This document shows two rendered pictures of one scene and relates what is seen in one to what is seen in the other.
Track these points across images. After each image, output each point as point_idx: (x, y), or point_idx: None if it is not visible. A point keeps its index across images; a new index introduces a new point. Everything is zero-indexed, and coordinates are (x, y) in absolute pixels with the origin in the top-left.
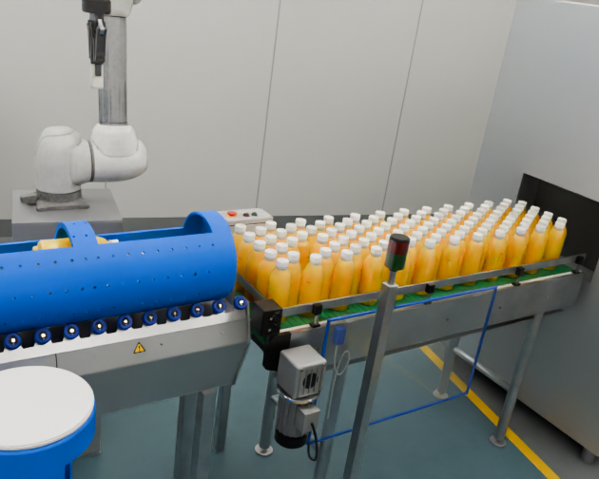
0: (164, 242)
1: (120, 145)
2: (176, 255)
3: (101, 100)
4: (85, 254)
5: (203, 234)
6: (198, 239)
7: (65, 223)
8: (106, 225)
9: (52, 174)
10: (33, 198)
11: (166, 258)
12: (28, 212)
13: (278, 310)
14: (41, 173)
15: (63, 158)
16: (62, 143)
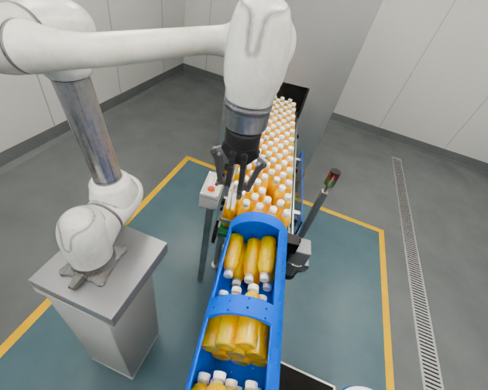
0: (280, 263)
1: (131, 193)
2: (284, 262)
3: (97, 166)
4: (277, 320)
5: (280, 236)
6: (282, 242)
7: (244, 313)
8: (159, 255)
9: (100, 255)
10: (82, 278)
11: (284, 270)
12: (97, 294)
13: (299, 238)
14: (87, 261)
15: (104, 238)
16: (97, 228)
